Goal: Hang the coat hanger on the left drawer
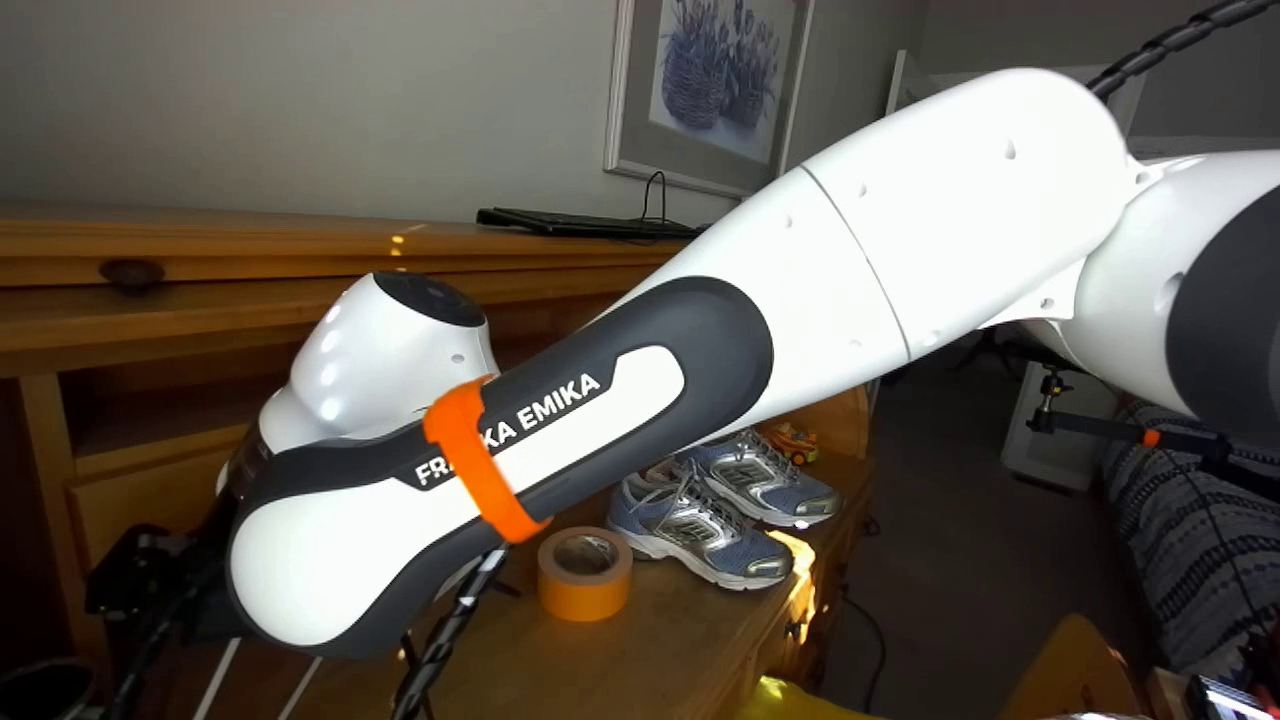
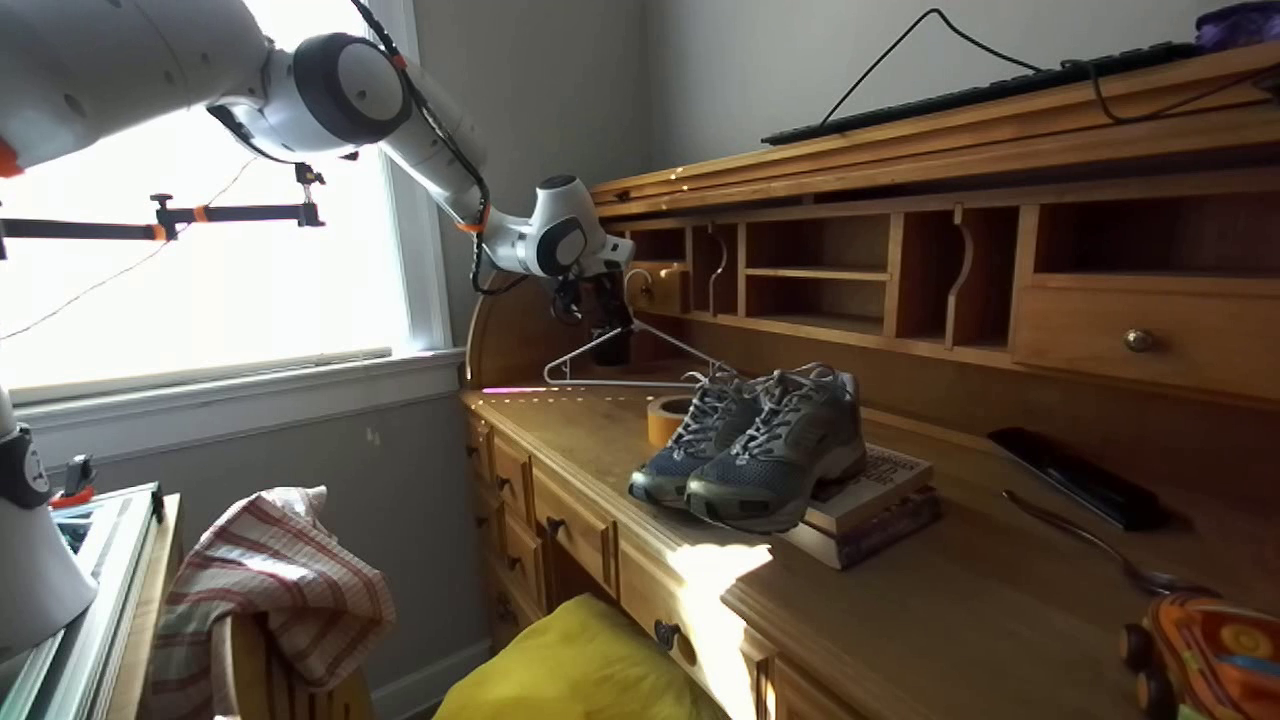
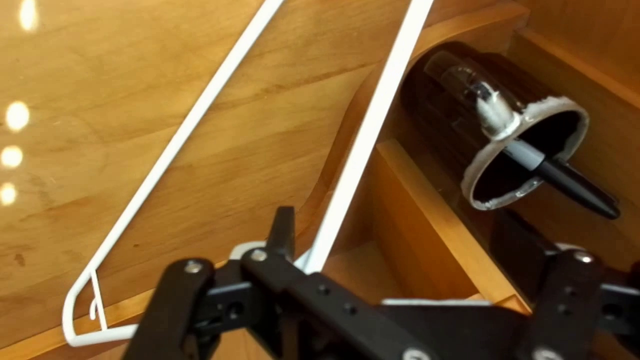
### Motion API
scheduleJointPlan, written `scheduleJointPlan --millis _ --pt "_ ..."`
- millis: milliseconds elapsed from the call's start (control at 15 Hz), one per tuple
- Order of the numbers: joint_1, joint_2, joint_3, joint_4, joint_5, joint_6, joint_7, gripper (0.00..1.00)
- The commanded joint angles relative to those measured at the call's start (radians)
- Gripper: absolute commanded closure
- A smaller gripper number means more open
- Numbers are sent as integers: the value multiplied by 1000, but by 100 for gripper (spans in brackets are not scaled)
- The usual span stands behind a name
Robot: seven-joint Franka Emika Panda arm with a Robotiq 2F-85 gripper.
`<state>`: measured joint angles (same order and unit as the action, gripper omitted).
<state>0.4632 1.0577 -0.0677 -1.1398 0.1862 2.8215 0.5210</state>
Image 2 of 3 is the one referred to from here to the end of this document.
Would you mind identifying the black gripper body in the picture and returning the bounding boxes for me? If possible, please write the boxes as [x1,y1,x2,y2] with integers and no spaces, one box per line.
[547,272,634,332]

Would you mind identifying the white wire coat hanger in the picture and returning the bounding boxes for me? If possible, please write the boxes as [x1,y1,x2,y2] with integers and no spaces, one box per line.
[541,259,739,400]

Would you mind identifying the orange tape roll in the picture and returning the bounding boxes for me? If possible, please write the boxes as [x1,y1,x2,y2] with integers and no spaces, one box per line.
[646,391,701,454]

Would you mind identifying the black clamp arm orange joints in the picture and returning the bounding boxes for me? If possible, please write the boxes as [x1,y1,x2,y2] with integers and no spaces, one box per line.
[0,157,332,247]

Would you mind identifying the small wooden drawer brass knob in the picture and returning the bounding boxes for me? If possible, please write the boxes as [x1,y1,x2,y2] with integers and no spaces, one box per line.
[1014,272,1280,404]
[621,255,691,322]

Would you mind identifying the blue grey sneaker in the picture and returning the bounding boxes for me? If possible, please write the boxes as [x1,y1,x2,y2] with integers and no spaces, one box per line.
[623,374,773,517]
[680,356,873,536]

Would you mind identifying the hardcover book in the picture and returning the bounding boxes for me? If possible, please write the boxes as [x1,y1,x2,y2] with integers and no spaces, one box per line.
[776,492,943,577]
[805,441,935,536]

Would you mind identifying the yellow cushion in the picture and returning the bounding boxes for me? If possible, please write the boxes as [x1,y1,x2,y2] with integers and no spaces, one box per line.
[431,594,734,720]

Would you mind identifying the striped cloth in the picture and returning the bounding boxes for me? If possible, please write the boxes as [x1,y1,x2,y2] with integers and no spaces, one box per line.
[142,479,402,720]

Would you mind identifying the wooden roll-top desk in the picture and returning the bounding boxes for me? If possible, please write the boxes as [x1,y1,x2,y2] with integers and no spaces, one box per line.
[455,38,1280,720]

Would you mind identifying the black keyboard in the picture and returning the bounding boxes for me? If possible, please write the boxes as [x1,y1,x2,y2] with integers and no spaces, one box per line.
[760,38,1213,148]

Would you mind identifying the wooden chair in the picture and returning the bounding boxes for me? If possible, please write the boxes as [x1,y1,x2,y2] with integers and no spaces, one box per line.
[208,609,381,720]

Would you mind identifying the black remote control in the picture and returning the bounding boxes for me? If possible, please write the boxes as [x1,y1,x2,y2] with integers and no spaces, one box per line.
[988,423,1179,536]

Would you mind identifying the dark metal utensil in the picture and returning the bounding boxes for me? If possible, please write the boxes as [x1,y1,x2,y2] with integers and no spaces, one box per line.
[1006,488,1213,601]

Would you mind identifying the metal-edged cart table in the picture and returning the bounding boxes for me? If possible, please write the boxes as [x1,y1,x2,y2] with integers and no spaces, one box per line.
[0,479,184,720]

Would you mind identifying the small red black clamp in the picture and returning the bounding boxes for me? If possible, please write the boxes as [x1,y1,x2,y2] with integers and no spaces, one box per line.
[50,454,100,513]

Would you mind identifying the orange toy car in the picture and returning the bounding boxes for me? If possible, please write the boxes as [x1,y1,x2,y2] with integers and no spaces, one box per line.
[1119,594,1280,720]

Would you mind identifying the purple object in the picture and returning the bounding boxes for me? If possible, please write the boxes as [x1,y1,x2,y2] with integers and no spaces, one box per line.
[1193,0,1280,51]

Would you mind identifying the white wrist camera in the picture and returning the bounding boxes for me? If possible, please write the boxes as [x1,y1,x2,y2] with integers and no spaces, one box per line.
[587,231,641,272]

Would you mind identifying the black keyboard cable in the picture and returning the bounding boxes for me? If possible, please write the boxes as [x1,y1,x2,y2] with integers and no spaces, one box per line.
[813,3,1280,134]

